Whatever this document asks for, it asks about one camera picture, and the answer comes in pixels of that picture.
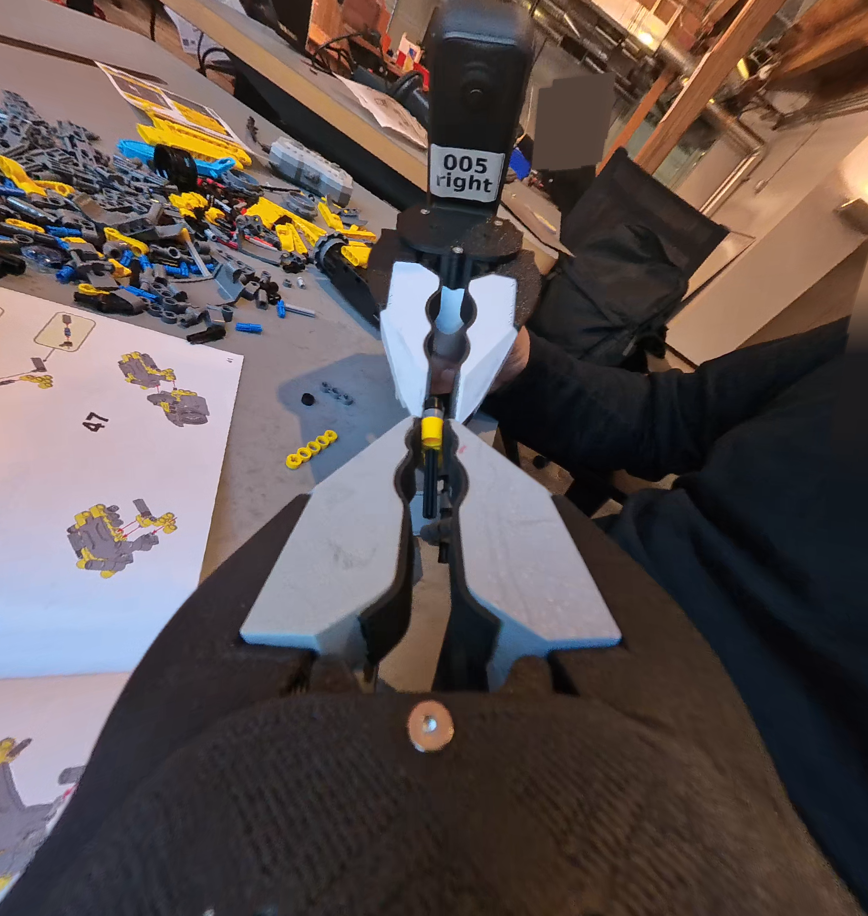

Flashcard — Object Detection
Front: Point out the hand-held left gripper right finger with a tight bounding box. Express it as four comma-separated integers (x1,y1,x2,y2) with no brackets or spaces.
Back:
442,427,622,688

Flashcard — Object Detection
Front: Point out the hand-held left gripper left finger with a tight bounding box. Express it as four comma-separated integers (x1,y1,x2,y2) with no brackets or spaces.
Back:
241,418,415,654

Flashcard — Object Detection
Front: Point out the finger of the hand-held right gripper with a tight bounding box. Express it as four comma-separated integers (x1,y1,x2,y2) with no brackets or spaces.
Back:
379,267,451,419
455,277,522,425

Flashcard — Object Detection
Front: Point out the black axle with yellow connector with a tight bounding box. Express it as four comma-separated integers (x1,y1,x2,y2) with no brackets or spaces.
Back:
417,406,452,519

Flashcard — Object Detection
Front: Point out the instruction booklet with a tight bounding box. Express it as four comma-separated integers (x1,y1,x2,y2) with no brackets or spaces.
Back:
0,278,246,916

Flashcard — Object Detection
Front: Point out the person's right forearm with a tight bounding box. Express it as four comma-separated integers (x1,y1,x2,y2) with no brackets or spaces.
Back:
485,318,853,483

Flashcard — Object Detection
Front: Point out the grey desk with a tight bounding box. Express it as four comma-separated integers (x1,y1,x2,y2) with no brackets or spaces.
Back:
0,36,564,688

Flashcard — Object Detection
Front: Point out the person's right hand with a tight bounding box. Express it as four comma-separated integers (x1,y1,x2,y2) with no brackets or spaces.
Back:
477,333,535,419

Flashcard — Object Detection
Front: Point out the small yellow brick piece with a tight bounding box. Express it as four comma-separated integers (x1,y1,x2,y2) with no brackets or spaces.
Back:
286,428,341,470

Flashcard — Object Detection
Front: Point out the black chair with jacket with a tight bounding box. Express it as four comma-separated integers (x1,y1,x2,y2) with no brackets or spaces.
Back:
527,148,731,369

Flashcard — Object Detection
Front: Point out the background wooden table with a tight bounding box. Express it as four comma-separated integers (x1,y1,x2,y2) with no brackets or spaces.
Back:
163,0,564,247

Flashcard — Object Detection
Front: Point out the yellow and black brick vehicle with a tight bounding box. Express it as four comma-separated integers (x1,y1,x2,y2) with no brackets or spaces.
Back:
117,98,381,280

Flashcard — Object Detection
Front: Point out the wooden ceiling beam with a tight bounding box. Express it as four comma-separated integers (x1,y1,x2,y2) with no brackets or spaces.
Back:
632,0,793,176

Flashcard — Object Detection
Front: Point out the person's black clothing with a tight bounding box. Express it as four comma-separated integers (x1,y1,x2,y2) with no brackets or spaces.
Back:
599,323,868,916

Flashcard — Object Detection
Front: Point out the pile of small building bricks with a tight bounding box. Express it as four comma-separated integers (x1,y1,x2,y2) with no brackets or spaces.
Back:
0,91,320,346

